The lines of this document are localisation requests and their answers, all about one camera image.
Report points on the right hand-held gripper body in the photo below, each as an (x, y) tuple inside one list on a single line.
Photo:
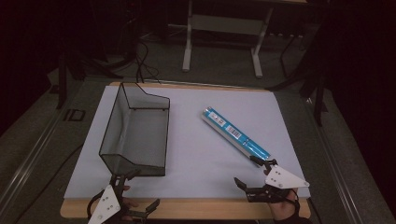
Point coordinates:
[(285, 179)]

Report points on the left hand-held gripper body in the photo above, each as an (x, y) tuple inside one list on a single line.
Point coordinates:
[(105, 206)]

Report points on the long blue packet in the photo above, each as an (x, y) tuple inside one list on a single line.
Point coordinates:
[(231, 131)]

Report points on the dark transparent plastic bin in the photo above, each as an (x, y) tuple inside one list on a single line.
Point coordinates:
[(137, 133)]

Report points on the person's left hand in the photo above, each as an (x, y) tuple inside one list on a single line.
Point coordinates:
[(128, 202)]

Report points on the person's right hand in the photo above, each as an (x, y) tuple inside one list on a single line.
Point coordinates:
[(281, 211)]

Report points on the white table mat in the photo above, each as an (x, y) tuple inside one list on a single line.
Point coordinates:
[(193, 165)]

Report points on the black metal stand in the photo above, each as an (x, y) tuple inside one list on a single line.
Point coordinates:
[(62, 81), (317, 90)]

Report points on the grey metal rail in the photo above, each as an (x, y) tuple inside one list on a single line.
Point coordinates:
[(334, 161), (29, 161)]

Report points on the white metal desk frame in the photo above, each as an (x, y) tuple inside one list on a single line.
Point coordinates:
[(224, 24)]

